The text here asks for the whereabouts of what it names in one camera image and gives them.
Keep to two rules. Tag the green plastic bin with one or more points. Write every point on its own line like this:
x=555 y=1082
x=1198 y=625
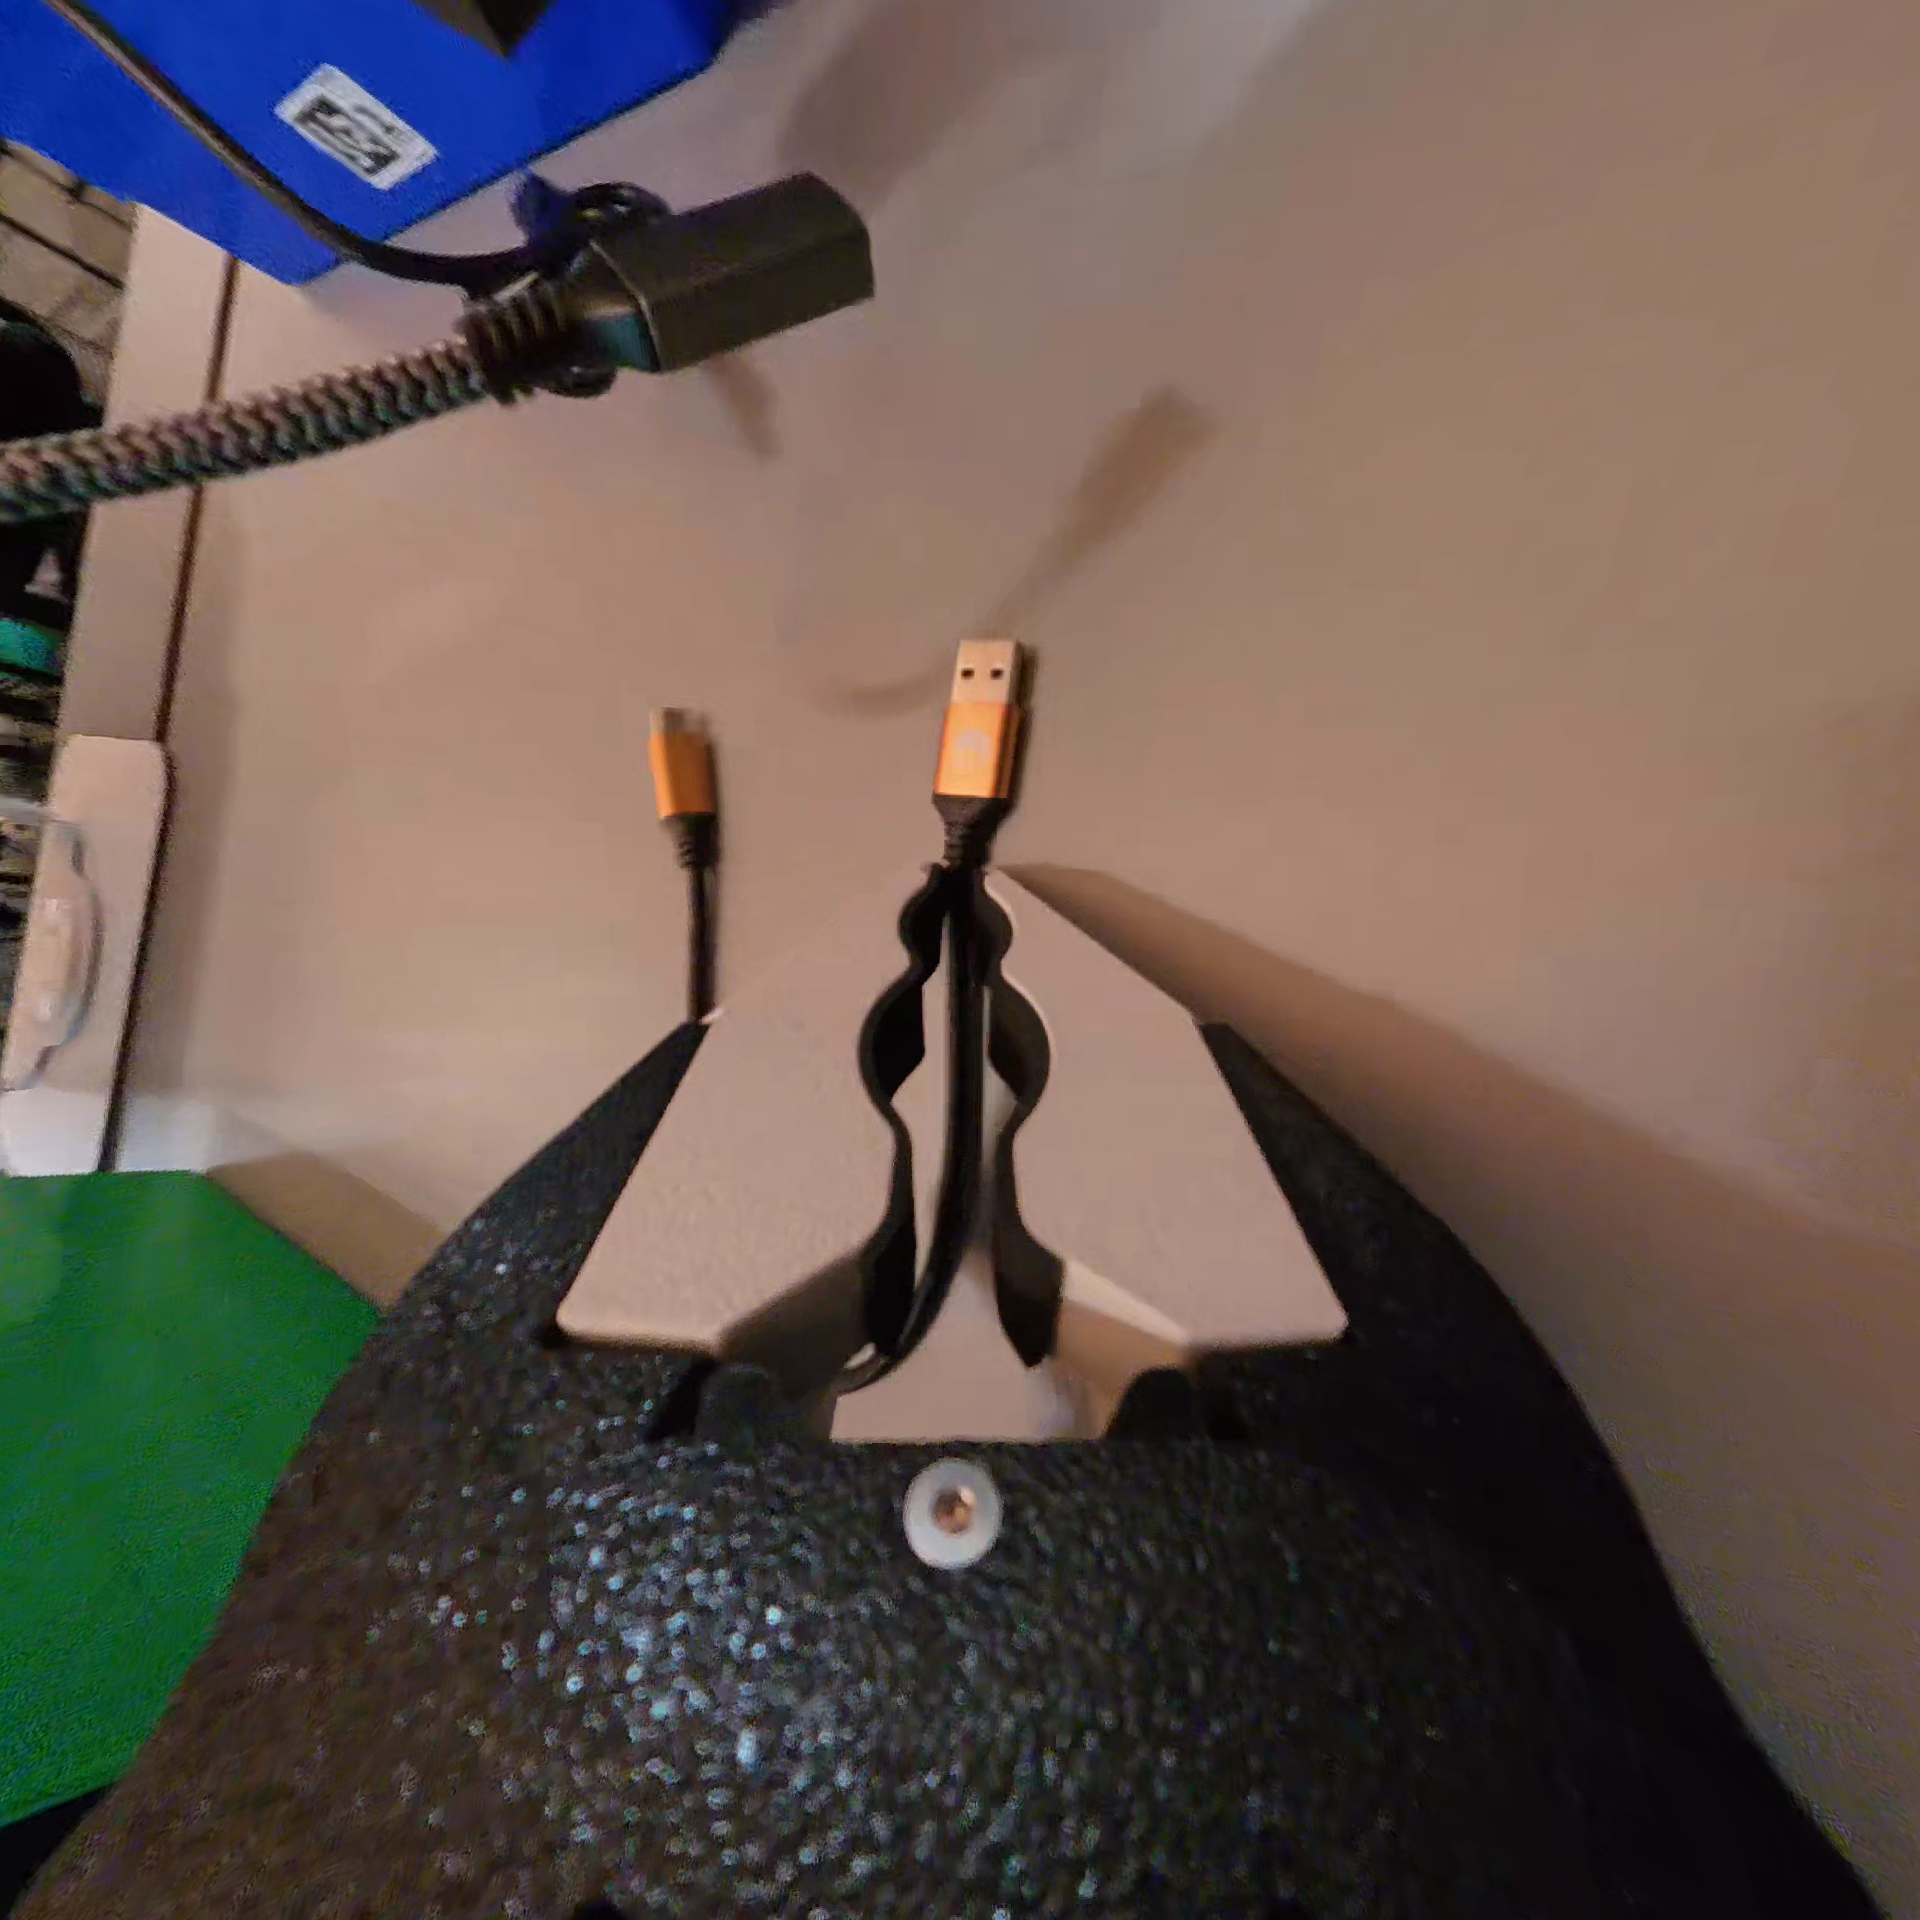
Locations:
x=136 y=1425

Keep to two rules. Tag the blue plastic bin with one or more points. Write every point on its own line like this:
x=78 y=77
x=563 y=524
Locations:
x=89 y=181

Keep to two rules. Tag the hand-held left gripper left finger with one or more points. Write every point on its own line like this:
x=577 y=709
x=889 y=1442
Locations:
x=720 y=1184

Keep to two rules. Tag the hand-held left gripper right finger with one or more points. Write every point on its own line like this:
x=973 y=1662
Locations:
x=1162 y=1184

